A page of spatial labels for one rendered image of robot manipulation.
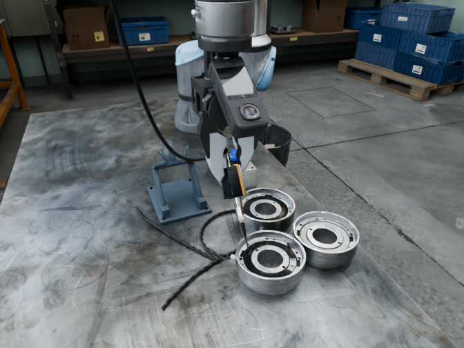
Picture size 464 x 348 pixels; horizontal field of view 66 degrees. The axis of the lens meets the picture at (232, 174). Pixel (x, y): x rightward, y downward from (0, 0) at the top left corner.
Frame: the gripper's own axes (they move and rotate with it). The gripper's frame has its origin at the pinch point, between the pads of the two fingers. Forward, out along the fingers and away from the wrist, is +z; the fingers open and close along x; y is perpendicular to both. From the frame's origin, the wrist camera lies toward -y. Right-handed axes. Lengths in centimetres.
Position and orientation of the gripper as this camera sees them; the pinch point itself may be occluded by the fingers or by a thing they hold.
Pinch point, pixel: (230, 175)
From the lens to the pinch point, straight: 55.3
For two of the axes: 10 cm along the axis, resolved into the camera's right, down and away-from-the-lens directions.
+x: -9.2, 2.0, -3.3
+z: 0.0, 8.6, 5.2
